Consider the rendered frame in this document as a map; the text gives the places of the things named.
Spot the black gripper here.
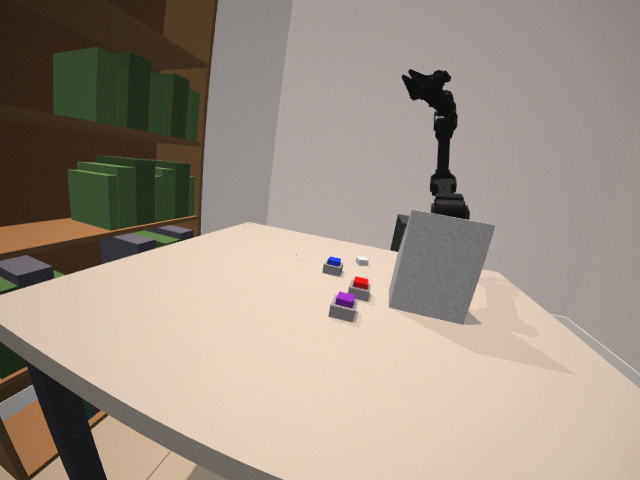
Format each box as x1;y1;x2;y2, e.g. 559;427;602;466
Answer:
402;69;446;109

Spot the red button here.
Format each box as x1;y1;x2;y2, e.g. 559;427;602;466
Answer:
348;277;371;302

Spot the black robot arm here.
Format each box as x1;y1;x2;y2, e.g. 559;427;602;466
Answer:
430;69;470;220

